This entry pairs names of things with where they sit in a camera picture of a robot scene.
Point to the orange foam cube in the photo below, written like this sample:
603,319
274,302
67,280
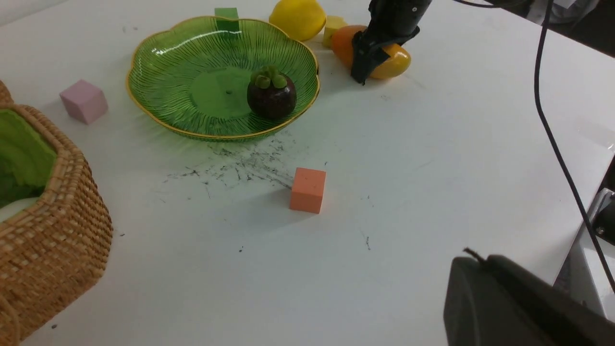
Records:
308,190

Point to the yellow foam cube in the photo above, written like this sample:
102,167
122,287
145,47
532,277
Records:
332,24

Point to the orange mango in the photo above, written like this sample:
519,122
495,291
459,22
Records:
341,45

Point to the white radish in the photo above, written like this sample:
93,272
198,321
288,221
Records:
16,207

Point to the pink foam cube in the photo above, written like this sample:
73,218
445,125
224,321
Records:
84,102

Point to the green foam cube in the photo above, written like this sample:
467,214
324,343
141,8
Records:
227,22

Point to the green glass plate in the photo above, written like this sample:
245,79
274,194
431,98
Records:
193,81

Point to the left gripper own finger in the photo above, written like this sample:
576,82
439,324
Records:
494,301

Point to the dark purple mangosteen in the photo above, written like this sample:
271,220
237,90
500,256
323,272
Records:
271,94

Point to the woven wicker basket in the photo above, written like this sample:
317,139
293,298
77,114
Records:
56,249

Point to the yellow lemon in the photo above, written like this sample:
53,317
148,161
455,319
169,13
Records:
301,20

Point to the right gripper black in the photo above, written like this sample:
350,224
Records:
391,22

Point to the white table frame bracket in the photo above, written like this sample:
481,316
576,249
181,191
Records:
582,276

